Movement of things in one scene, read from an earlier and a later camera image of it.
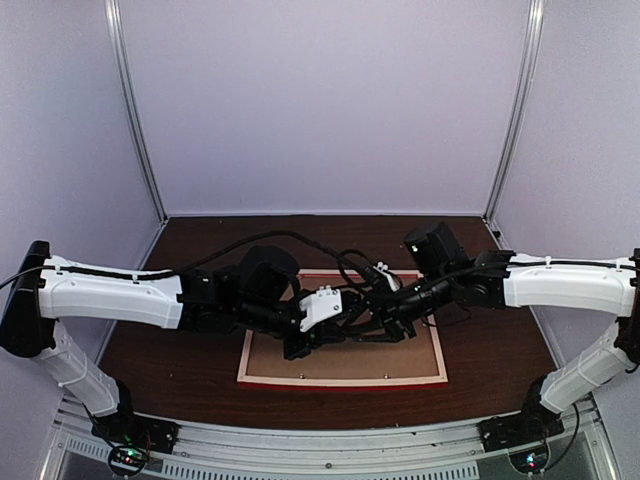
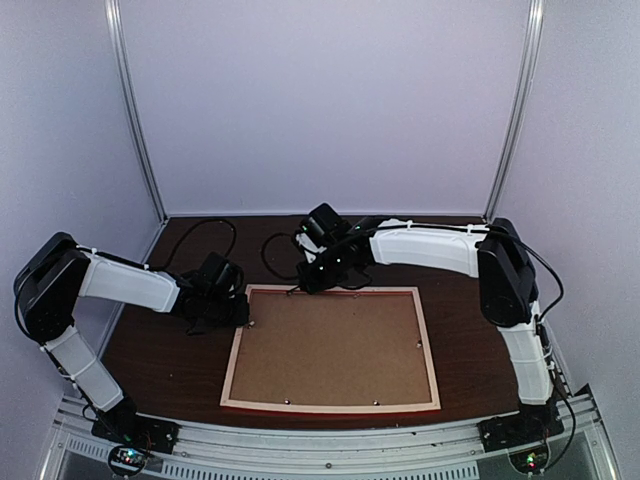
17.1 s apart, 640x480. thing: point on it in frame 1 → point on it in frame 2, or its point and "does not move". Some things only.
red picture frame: [439, 377] → [420, 409]
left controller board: [126, 460] does not move
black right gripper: [395, 325] → [314, 284]
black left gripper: [318, 334] → [241, 317]
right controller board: [530, 459] does not move
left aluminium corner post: [118, 34] does not move
